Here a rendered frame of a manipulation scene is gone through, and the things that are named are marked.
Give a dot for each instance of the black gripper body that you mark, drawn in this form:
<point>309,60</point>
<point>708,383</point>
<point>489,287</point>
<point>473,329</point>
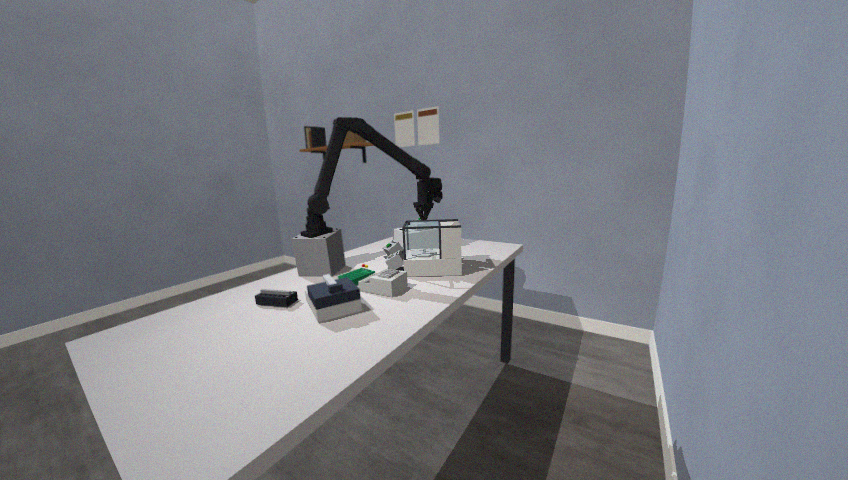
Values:
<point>421,204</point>

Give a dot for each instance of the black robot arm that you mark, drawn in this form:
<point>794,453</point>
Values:
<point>318,201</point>

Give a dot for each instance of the green tube rack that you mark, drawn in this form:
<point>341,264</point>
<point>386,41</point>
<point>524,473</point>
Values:
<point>357,275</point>

